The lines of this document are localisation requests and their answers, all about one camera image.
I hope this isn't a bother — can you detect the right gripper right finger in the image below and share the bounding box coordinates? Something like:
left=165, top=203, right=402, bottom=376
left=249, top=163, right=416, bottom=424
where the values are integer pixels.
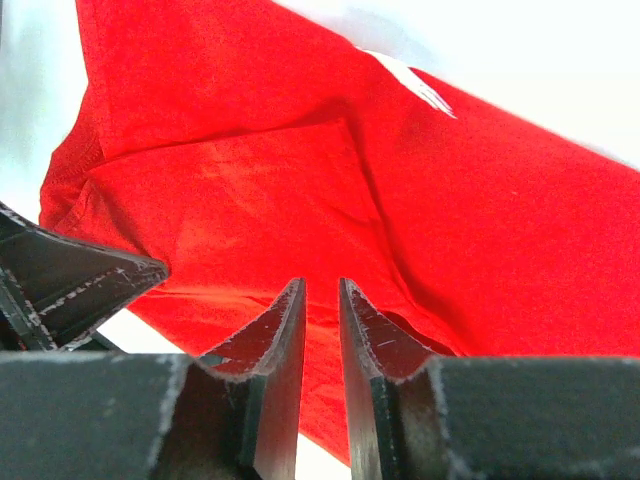
left=339, top=279, right=639, bottom=479

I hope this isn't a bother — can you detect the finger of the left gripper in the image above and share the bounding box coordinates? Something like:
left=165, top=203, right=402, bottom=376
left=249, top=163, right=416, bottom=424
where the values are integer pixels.
left=1, top=205, right=169, bottom=350

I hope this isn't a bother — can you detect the red t shirt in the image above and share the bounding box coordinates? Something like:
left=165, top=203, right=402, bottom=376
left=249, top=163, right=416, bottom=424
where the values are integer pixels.
left=40, top=1, right=639, bottom=461

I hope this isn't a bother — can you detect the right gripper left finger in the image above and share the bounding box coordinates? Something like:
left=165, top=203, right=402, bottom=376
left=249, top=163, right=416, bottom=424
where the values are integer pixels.
left=1, top=278, right=306, bottom=479

